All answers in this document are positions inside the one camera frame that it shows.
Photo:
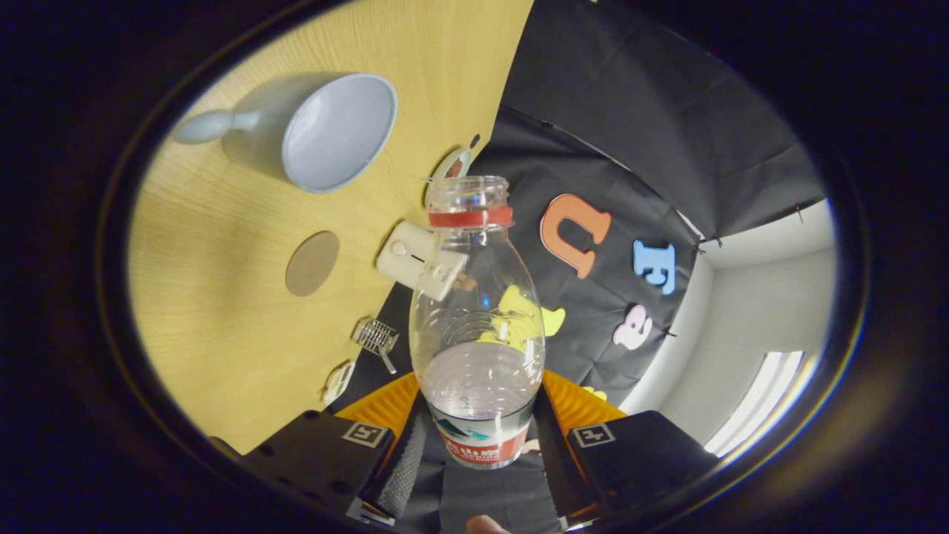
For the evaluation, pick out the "white toaster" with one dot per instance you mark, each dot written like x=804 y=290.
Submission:
x=404 y=256

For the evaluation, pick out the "white divided spice dish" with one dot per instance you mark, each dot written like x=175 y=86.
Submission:
x=339 y=382

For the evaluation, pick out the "pale green plate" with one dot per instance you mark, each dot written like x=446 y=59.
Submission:
x=454 y=165

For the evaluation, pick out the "clear plastic juice bottle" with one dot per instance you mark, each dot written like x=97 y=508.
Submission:
x=478 y=348

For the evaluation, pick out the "round brown coaster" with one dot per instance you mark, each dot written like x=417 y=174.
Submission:
x=312 y=264

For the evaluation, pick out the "wooden table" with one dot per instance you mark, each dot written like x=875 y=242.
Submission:
x=222 y=334

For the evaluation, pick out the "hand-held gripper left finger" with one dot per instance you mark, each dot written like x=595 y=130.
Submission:
x=319 y=452

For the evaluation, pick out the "white cup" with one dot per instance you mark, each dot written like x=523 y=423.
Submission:
x=334 y=133

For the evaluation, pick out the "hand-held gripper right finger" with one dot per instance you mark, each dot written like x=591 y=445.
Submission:
x=652 y=452

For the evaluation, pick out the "small ceiling light panel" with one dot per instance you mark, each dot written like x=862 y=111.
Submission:
x=756 y=404

